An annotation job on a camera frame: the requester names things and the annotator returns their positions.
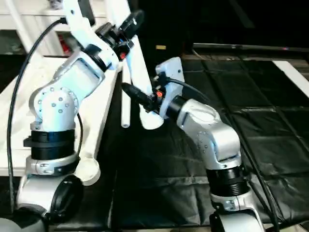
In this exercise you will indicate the white glass door cabinet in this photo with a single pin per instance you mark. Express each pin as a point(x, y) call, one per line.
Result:
point(5, 19)

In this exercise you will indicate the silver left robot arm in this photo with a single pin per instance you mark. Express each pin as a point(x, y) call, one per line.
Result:
point(72, 82)

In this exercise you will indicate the grey metallic ornament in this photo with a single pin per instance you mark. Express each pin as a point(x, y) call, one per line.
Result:
point(55, 4)

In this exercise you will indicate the white plastic table top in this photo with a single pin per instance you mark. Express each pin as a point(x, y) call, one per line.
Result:
point(101, 116)

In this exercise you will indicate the white plastic table leg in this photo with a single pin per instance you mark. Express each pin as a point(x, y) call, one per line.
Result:
point(21, 24)
point(126, 106)
point(137, 63)

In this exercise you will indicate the tan label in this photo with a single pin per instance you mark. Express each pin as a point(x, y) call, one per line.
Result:
point(161, 47)

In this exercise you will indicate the black work mat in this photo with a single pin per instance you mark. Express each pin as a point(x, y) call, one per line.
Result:
point(193, 169)

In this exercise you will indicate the red bottle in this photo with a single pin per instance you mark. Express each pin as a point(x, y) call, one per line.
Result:
point(63, 43)

